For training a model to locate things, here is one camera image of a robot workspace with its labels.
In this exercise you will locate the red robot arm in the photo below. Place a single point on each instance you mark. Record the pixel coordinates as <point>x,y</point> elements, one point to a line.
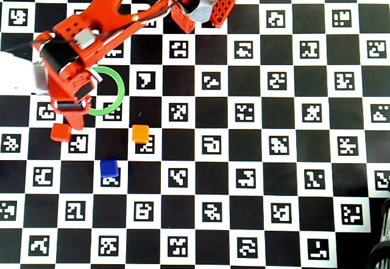
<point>115,4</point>

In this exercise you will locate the blue cube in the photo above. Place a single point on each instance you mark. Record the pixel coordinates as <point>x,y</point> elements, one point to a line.
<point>108,168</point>

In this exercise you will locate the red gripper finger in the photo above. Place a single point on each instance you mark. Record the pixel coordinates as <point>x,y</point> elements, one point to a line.
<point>76,120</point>

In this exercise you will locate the orange cube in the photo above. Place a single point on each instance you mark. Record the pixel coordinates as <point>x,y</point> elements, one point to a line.
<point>140,133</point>

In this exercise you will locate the red cube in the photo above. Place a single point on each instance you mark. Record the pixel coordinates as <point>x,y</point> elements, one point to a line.
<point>60,132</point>

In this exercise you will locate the black flexible tripod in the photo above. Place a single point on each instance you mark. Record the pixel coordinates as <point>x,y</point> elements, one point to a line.
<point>382,250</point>

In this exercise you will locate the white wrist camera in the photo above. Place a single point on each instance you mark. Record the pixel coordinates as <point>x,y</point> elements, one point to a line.
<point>18,71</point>

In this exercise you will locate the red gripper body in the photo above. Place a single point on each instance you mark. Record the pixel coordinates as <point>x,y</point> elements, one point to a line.
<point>70,106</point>

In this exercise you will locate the grey duct tape wrap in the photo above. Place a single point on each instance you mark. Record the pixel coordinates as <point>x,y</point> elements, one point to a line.
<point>201,7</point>

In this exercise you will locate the black white marker checkerboard mat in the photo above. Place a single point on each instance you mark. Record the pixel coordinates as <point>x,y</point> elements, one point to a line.
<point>243,129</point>

